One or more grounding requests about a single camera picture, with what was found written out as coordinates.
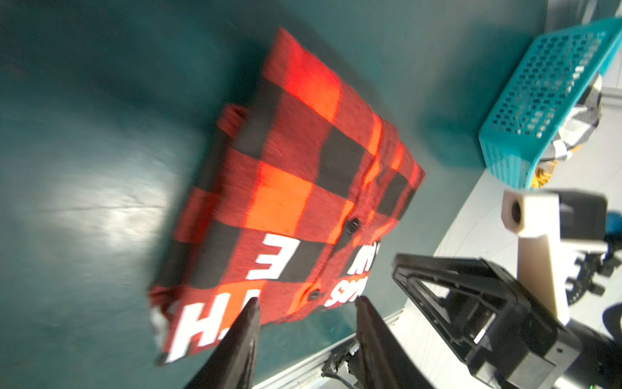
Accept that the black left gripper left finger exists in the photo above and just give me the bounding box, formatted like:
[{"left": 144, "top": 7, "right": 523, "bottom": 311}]
[{"left": 185, "top": 298, "right": 261, "bottom": 389}]

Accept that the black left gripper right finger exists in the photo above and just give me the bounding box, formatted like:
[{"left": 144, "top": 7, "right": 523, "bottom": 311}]
[{"left": 355, "top": 297, "right": 432, "bottom": 388}]

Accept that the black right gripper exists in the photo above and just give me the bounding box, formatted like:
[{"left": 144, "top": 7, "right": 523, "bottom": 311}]
[{"left": 393, "top": 254, "right": 621, "bottom": 388}]

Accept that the red black plaid shirt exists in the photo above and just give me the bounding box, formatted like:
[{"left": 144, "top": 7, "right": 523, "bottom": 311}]
[{"left": 148, "top": 29, "right": 425, "bottom": 365}]

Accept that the yellow plaid shirt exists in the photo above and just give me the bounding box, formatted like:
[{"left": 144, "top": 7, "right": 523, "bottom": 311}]
[{"left": 531, "top": 160, "right": 559, "bottom": 189}]

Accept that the black white checkered shirt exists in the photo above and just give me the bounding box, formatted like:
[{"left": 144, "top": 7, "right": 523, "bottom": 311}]
[{"left": 539, "top": 73, "right": 603, "bottom": 163}]

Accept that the teal plastic basket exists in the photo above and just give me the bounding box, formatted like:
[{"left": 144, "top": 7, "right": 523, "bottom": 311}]
[{"left": 479, "top": 17, "right": 621, "bottom": 190}]

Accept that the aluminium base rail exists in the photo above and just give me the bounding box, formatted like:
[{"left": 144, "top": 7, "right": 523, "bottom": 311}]
[{"left": 252, "top": 310, "right": 404, "bottom": 389}]

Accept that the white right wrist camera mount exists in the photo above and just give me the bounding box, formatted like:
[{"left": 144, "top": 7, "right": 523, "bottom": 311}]
[{"left": 501, "top": 191, "right": 570, "bottom": 325}]

